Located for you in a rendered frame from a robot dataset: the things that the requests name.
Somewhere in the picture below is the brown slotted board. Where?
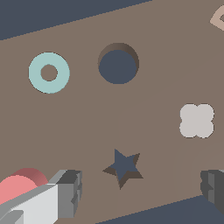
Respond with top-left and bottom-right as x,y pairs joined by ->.
0,0 -> 224,224

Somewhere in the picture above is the pale grey clover piece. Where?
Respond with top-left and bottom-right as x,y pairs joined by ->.
178,102 -> 215,139

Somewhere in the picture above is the pink cylinder piece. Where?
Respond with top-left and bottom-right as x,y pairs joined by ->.
0,167 -> 50,207

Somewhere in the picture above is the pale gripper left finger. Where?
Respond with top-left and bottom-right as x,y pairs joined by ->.
0,169 -> 83,224

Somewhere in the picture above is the beige diamond ring piece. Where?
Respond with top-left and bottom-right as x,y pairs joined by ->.
209,5 -> 224,32

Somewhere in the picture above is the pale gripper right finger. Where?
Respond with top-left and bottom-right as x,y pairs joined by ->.
199,169 -> 224,215

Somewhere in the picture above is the light blue ring piece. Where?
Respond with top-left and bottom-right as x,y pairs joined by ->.
28,52 -> 71,95

